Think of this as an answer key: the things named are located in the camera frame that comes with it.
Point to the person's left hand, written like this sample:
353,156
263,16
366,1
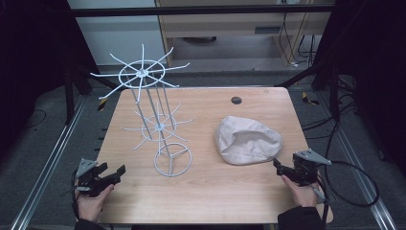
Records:
91,206

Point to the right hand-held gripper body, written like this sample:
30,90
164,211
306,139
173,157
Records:
304,169

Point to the person's right hand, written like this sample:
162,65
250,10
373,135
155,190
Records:
303,195

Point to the white cabinet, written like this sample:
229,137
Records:
111,35

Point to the yellow black tape marker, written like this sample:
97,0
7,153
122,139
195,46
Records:
102,104
309,99

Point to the black curtain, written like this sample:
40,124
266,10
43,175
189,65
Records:
376,48
32,48

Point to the beige cloth hat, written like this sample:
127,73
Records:
245,150

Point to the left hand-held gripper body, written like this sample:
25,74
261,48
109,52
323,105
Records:
91,182

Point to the black horizontal frame bar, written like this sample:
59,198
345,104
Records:
191,10

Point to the black metal stand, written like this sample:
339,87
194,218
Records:
68,96
334,96

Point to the aluminium floor rail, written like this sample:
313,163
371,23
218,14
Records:
48,166
344,143

